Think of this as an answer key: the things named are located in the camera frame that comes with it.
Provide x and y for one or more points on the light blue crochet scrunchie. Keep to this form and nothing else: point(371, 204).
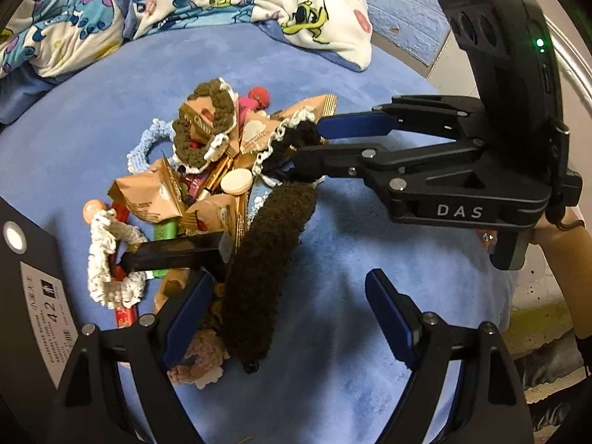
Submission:
point(138, 148)

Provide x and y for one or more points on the blue bed sheet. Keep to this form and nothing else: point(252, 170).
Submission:
point(347, 240)

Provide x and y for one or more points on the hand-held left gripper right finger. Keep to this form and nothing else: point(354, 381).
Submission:
point(388, 319)

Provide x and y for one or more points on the pile of tan snack packets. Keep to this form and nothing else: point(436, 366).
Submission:
point(148, 199)

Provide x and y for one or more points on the dark shoe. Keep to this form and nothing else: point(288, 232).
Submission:
point(552, 414)
point(550, 360)

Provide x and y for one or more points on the beige knitted scrunchie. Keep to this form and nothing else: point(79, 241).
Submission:
point(199, 347)

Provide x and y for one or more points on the white round disc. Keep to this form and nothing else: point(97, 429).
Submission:
point(237, 181)

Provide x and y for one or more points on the black rectangular bar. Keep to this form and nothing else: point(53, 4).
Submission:
point(171, 252)

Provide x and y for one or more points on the red stick packet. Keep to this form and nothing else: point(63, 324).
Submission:
point(126, 317)

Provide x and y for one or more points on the gold lipstick tube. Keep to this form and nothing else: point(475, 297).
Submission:
point(217, 171)

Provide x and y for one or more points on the black shoe box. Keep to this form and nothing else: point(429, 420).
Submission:
point(32, 296)

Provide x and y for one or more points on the green tube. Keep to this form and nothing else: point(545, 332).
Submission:
point(169, 230)

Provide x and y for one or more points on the red pompom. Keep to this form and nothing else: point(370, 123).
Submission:
point(259, 96)

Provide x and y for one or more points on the person's right forearm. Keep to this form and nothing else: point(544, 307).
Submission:
point(562, 277)

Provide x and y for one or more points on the olive crochet scrunchie white trim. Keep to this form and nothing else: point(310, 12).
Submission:
point(194, 157)

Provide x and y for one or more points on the monster print blanket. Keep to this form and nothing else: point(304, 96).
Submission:
point(162, 0)

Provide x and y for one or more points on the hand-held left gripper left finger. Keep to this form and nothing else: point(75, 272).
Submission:
point(178, 333)

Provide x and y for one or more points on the pink tube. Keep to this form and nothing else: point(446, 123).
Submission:
point(243, 106)

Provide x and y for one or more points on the black scrunchie white lace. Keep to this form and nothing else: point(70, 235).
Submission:
point(296, 136)

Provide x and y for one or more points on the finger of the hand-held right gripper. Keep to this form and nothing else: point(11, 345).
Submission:
point(323, 162)
point(356, 124)

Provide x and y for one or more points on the brown furry headband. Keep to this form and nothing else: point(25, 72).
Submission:
point(268, 263)

